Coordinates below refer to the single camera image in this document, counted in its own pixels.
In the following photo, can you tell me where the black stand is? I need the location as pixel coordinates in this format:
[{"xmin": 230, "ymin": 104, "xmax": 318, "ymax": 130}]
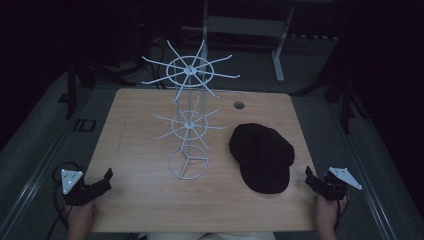
[
  {"xmin": 324, "ymin": 74, "xmax": 371, "ymax": 135},
  {"xmin": 65, "ymin": 56, "xmax": 134, "ymax": 120}
]

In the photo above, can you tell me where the person's left hand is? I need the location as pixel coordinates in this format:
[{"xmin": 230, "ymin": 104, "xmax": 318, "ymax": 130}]
[{"xmin": 65, "ymin": 199, "xmax": 97, "ymax": 240}]

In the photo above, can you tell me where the black cap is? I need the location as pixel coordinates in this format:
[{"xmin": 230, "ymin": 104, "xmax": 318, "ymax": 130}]
[{"xmin": 228, "ymin": 122, "xmax": 296, "ymax": 195}]

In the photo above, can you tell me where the person's right hand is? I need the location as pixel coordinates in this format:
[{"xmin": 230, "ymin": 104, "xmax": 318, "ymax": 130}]
[{"xmin": 314, "ymin": 193, "xmax": 350, "ymax": 240}]

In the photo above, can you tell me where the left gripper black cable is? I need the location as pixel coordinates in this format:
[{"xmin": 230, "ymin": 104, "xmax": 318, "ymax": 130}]
[{"xmin": 45, "ymin": 161, "xmax": 81, "ymax": 240}]

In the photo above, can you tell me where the black floor socket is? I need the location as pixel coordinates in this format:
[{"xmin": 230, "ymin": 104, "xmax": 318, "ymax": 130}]
[{"xmin": 72, "ymin": 118, "xmax": 98, "ymax": 133}]

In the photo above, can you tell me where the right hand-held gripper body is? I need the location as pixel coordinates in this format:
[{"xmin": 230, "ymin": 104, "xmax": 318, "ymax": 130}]
[{"xmin": 320, "ymin": 166, "xmax": 363, "ymax": 202}]

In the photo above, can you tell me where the white wire hat rack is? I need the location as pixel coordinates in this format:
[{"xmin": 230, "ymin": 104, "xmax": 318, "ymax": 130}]
[{"xmin": 141, "ymin": 39, "xmax": 241, "ymax": 181}]

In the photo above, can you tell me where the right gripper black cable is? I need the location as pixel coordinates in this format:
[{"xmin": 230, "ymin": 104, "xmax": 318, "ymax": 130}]
[{"xmin": 333, "ymin": 196, "xmax": 350, "ymax": 233}]

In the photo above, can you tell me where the white metal desk frame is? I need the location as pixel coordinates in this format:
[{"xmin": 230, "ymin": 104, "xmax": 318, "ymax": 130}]
[{"xmin": 199, "ymin": 0, "xmax": 334, "ymax": 84}]

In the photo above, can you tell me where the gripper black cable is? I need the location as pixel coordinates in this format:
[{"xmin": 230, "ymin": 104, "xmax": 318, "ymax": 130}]
[
  {"xmin": 333, "ymin": 196, "xmax": 350, "ymax": 233},
  {"xmin": 45, "ymin": 161, "xmax": 81, "ymax": 240}
]

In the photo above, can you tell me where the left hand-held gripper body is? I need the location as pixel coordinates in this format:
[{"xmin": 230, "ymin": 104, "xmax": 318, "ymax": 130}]
[{"xmin": 60, "ymin": 168, "xmax": 102, "ymax": 207}]

